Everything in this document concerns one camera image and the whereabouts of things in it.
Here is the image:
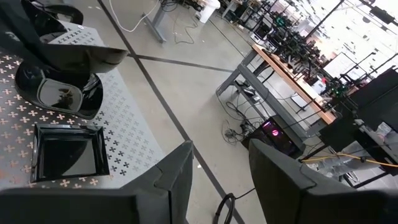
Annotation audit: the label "black computer pink lights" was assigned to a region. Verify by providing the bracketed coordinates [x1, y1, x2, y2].
[241, 114, 307, 159]

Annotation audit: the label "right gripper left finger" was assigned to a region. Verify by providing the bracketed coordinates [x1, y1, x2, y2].
[0, 139, 194, 224]

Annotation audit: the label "black equipment rack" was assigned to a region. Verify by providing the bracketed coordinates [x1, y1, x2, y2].
[222, 0, 280, 44]

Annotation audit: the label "thin black floor cable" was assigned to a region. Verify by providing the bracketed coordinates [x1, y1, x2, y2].
[172, 12, 197, 45]

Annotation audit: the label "black coiled floor cable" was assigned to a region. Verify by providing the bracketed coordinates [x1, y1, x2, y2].
[213, 186, 257, 224]

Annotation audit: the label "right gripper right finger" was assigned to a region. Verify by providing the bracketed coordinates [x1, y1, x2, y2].
[248, 138, 398, 224]

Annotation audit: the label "tangled black floor cables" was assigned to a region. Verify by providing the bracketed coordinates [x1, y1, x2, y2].
[217, 90, 265, 146]

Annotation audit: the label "white bin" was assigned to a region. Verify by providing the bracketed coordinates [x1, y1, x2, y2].
[194, 0, 221, 24]

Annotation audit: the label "wood top grey table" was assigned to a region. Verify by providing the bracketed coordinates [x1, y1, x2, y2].
[216, 43, 338, 147]

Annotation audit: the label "grey perforated metal shelf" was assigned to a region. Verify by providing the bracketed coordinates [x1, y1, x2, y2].
[0, 20, 165, 190]

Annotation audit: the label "white floor cable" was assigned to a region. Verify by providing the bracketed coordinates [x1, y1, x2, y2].
[108, 0, 161, 34]

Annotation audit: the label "small square black plate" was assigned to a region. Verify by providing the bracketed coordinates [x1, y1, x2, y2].
[30, 123, 111, 184]

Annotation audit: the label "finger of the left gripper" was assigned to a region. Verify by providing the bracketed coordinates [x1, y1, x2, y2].
[0, 0, 43, 68]

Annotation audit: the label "leaf-shaped black plate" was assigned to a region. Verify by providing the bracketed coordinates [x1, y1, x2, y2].
[18, 42, 130, 75]

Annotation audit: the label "yellow floor cable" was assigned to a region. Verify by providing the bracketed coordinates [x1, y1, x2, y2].
[300, 152, 398, 169]

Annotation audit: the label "round black pot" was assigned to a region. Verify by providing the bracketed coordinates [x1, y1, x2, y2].
[14, 60, 104, 121]

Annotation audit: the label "black robot rig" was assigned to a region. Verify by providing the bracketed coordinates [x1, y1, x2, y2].
[257, 18, 349, 97]

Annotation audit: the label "grey metal table base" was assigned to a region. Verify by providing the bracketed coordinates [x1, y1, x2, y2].
[141, 0, 170, 44]

